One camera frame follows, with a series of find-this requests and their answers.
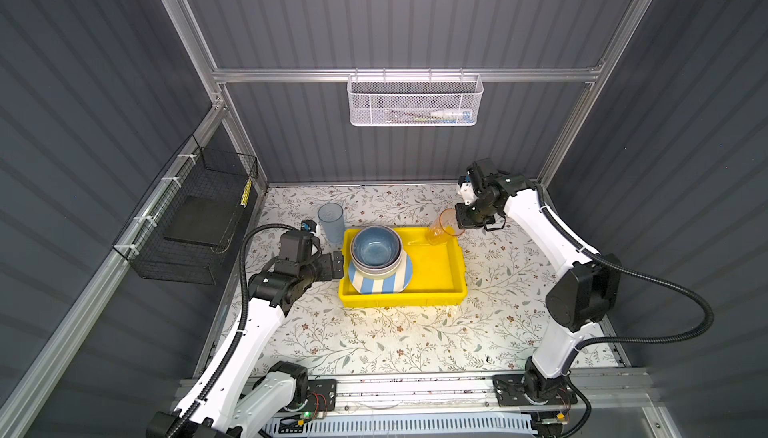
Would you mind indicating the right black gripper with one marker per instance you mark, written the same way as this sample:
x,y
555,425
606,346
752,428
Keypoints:
x,y
464,222

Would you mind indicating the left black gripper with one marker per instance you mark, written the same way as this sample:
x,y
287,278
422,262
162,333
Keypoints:
x,y
326,272

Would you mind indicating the pink plastic cup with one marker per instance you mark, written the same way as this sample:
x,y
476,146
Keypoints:
x,y
444,228

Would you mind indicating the yellow plastic bin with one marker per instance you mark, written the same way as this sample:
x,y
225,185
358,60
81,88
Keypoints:
x,y
435,274

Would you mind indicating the dark blue bowl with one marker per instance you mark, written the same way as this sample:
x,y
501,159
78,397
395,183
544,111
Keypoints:
x,y
376,235

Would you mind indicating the purple bowl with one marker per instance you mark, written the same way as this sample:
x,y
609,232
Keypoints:
x,y
375,271

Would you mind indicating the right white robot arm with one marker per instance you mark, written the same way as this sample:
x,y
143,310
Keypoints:
x,y
585,290

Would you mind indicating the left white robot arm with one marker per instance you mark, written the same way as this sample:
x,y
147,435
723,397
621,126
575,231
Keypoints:
x,y
217,405

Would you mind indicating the blue plastic cup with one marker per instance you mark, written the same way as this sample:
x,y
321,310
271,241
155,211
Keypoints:
x,y
331,219

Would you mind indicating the white marker in basket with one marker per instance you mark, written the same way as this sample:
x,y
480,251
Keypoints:
x,y
455,115

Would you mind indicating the yellow tag on basket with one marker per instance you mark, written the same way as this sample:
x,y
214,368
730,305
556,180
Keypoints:
x,y
246,193

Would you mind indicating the black wire basket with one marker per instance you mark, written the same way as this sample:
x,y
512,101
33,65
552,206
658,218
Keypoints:
x,y
193,226

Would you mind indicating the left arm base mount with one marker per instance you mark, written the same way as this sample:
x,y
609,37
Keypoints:
x,y
320,396

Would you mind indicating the white wire mesh basket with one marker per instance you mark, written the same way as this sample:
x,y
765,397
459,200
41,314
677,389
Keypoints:
x,y
406,99

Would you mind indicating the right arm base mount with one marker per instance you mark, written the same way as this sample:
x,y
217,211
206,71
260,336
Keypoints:
x,y
529,389

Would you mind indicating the aluminium front rail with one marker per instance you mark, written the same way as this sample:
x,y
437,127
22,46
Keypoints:
x,y
478,391

